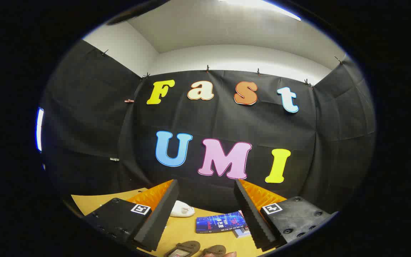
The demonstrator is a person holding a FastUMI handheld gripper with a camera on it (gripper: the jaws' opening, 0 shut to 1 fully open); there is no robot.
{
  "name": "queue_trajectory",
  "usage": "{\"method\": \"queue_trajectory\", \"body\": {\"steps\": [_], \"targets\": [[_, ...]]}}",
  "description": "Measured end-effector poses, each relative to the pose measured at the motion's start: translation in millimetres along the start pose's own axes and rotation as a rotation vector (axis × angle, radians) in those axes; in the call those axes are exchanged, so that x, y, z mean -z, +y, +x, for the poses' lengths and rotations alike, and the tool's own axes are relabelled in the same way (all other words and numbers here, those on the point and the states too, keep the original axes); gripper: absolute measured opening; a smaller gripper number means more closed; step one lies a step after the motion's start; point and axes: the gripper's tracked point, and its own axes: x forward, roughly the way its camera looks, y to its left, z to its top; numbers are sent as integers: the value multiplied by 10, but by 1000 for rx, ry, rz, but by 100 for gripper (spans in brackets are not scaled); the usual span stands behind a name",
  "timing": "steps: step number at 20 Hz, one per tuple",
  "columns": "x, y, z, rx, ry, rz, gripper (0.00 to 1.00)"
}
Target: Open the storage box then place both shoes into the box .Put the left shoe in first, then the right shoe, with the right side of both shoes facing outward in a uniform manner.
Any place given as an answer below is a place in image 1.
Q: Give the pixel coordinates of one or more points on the dark blue book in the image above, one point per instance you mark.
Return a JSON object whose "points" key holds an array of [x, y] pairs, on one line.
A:
{"points": [[216, 223]]}

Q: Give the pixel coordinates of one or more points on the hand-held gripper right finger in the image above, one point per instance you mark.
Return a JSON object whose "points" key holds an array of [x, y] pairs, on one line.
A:
{"points": [[253, 217]]}

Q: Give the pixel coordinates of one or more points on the light blue book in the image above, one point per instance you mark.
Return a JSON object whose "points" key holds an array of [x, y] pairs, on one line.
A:
{"points": [[242, 233]]}

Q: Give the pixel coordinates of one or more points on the brown fluffy shoe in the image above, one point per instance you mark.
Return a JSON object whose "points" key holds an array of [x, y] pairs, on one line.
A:
{"points": [[215, 250], [186, 247]]}

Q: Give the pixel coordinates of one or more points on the row of black cloth clips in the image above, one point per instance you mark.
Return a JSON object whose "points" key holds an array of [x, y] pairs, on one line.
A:
{"points": [[207, 67]]}

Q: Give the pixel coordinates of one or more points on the white plush toy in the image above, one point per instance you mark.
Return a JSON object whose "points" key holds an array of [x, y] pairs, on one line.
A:
{"points": [[181, 210]]}

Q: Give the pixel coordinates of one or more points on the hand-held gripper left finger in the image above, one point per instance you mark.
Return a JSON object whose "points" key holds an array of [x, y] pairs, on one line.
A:
{"points": [[159, 214]]}

